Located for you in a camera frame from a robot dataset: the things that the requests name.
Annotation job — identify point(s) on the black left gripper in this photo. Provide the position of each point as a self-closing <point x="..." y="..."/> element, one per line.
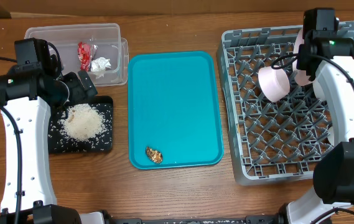
<point x="79" y="93"/>

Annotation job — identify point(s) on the white tissue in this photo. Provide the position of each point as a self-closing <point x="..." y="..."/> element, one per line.
<point x="99" y="66"/>

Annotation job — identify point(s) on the red snack wrapper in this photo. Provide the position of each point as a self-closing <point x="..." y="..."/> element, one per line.
<point x="86" y="53"/>

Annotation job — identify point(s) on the gold wrapper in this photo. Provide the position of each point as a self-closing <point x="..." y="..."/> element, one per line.
<point x="154" y="155"/>

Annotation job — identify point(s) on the pink bowl with rice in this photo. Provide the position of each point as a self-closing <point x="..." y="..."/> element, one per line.
<point x="273" y="83"/>

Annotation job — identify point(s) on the white round plate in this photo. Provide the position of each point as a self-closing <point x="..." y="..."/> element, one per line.
<point x="300" y="75"/>

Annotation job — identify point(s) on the grey-green bowl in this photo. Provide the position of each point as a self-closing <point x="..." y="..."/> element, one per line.
<point x="330" y="136"/>

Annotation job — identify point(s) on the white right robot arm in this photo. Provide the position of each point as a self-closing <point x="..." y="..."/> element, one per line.
<point x="327" y="57"/>

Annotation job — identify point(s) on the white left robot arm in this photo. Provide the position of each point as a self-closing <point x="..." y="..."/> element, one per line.
<point x="31" y="88"/>

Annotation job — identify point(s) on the black waste tray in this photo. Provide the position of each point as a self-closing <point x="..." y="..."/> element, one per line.
<point x="59" y="144"/>

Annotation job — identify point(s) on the grey dishwasher rack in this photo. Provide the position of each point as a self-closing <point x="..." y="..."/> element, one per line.
<point x="271" y="141"/>

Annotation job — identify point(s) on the spilled rice pile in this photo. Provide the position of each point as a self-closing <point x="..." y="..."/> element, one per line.
<point x="84" y="122"/>

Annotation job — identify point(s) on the clear plastic bin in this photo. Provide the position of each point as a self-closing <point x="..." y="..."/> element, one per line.
<point x="107" y="38"/>

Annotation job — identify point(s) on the teal plastic tray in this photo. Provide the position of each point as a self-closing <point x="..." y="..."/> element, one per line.
<point x="173" y="108"/>

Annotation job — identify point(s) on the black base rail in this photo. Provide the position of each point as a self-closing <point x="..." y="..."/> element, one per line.
<point x="251" y="219"/>

